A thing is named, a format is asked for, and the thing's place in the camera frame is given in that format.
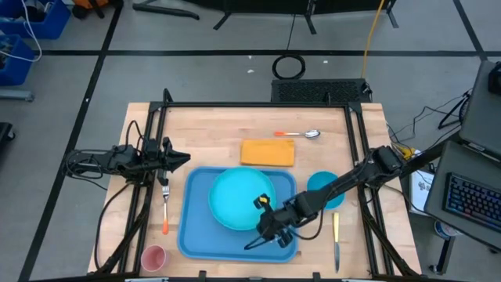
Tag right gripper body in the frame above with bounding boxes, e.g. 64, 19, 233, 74
256, 207, 299, 249

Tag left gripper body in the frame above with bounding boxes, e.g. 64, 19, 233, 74
141, 136, 174, 187

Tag fork with orange handle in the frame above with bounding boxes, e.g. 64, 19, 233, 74
161, 184, 171, 237

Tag teal plate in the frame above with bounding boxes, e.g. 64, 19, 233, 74
207, 166, 277, 232

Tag blue plastic tray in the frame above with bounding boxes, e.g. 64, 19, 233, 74
177, 166, 299, 263

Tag knife with yellow handle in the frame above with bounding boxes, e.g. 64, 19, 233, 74
332, 211, 341, 274

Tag blue bowl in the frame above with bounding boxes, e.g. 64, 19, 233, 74
306, 170, 347, 211

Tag orange cloth napkin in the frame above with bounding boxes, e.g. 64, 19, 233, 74
239, 138, 296, 168

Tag spoon with orange handle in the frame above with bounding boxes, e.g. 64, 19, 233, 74
273, 128, 322, 140

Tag pink ribbed cup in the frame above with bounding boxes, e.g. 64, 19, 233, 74
140, 244, 170, 273

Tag black perforated computer case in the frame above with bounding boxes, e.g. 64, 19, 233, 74
270, 78, 373, 104

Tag white printed paper sheet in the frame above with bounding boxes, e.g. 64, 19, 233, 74
408, 168, 436, 217

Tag grey metal bar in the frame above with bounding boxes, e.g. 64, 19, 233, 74
0, 89, 35, 103

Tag black floor object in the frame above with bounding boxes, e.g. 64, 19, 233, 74
0, 121, 16, 145

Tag grey keyboard desk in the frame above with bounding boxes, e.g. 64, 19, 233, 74
424, 139, 501, 252

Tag white and blue roll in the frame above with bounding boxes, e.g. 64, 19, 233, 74
433, 219, 460, 241

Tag orange and black object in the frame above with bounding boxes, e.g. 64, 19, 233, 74
71, 0, 124, 20

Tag blue storage bin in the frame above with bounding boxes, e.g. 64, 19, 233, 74
0, 34, 37, 88
0, 0, 72, 41

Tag black panel on stand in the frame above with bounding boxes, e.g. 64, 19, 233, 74
132, 0, 400, 36

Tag backlit black keyboard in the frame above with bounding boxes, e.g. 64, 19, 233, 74
442, 172, 501, 234

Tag grey monitor desk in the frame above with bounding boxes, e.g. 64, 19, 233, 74
458, 60, 501, 162

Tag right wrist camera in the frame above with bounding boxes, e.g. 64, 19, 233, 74
253, 193, 276, 215

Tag black aluminium table frame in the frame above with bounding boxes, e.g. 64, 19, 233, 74
86, 88, 423, 282

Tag coiled black cable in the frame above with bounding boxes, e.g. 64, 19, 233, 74
271, 53, 307, 81

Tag white cable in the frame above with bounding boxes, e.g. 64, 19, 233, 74
0, 0, 43, 63

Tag black floor cables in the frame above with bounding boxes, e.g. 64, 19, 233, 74
385, 89, 473, 157

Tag yellow hanging cable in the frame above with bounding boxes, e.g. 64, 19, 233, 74
359, 0, 387, 79

